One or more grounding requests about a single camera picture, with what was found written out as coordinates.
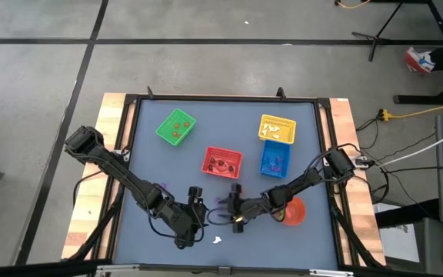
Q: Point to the green skeleton figure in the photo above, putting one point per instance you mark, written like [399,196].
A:
[282,214]

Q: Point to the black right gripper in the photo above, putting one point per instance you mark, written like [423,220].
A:
[246,209]

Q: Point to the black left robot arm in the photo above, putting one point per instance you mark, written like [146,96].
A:
[121,169]

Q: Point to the red plastic basket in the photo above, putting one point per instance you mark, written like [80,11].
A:
[229,154]

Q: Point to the orange plastic bowl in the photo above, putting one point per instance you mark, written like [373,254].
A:
[296,213]

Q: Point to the yellow plastic basket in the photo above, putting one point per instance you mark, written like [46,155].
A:
[287,123]

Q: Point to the blue plastic basket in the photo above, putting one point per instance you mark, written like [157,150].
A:
[267,148]

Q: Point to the black tripod stand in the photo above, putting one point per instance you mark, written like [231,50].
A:
[375,38]

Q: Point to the white plastic ghost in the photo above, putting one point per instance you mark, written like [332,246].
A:
[277,128]
[217,240]
[264,133]
[268,125]
[275,136]

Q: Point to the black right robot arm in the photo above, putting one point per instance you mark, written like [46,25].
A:
[302,181]

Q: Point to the black table frame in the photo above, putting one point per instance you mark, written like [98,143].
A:
[225,98]

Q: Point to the white box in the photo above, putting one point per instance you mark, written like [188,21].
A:
[398,242]

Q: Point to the black stand foot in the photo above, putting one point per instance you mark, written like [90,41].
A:
[417,100]

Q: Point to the green plastic basket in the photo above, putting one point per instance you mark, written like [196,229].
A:
[175,115]

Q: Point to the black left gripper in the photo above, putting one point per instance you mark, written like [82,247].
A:
[185,223]

